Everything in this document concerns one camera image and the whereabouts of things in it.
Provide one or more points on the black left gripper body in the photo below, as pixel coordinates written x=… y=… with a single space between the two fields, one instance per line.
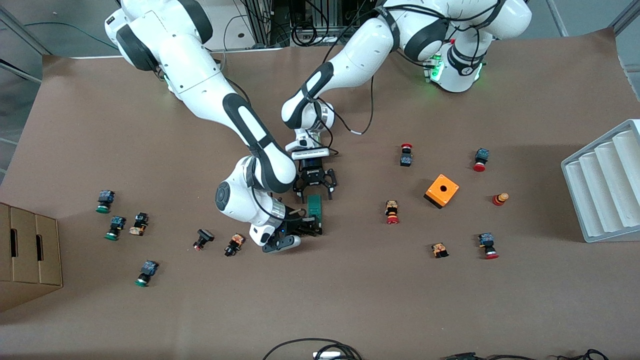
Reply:
x=313 y=173

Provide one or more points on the red push button blue block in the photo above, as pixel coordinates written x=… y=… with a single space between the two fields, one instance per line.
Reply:
x=481 y=159
x=487 y=245

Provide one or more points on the red emergency stop orange block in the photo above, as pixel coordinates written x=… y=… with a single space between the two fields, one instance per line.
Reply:
x=392 y=211

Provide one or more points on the black square button red stem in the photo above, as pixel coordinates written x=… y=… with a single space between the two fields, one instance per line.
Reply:
x=204 y=237

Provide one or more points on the brown cardboard box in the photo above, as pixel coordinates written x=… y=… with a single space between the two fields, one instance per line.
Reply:
x=27 y=250

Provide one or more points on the red orange mushroom button head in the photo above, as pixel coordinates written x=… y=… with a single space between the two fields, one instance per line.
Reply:
x=499 y=199

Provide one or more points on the black selector switch orange block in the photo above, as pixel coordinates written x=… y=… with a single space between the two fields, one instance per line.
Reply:
x=234 y=244

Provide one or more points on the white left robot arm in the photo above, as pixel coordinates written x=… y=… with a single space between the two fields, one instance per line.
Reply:
x=360 y=55

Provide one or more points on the green load switch cream base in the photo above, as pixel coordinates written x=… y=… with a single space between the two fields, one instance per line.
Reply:
x=314 y=206

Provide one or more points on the grey ribbed plastic tray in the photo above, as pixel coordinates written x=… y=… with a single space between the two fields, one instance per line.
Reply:
x=600 y=190

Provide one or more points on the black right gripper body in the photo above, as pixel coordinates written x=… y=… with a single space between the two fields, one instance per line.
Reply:
x=296 y=222

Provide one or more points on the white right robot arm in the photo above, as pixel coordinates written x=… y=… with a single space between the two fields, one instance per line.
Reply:
x=195 y=70

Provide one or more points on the green push button blue block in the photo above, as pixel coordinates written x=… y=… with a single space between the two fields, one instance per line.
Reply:
x=115 y=226
x=147 y=271
x=105 y=199

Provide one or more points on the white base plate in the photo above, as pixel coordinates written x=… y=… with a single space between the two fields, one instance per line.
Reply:
x=231 y=37

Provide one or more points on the red push button black block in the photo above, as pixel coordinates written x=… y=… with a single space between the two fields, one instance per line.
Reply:
x=406 y=157

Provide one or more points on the orange button enclosure box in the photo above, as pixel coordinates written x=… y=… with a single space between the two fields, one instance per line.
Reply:
x=441 y=190

